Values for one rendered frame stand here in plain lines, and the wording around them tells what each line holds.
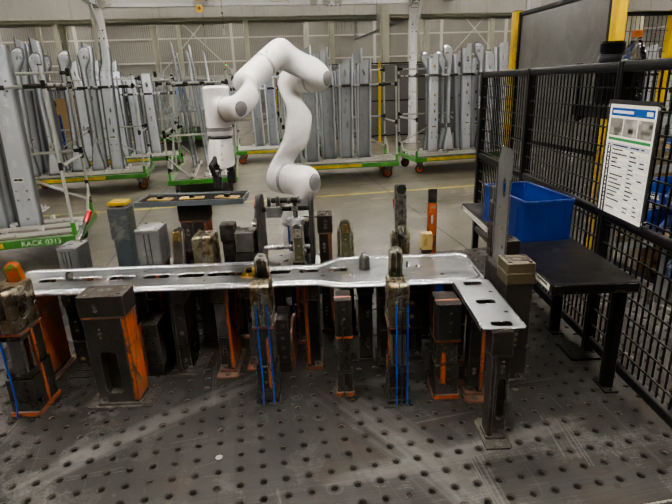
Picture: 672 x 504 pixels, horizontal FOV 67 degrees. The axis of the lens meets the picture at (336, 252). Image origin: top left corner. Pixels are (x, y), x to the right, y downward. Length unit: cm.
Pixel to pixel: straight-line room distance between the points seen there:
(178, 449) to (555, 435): 91
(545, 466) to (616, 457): 17
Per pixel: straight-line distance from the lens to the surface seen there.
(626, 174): 150
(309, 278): 143
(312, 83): 197
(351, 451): 127
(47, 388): 165
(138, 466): 134
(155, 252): 168
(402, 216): 161
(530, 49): 427
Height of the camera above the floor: 152
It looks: 18 degrees down
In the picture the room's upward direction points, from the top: 2 degrees counter-clockwise
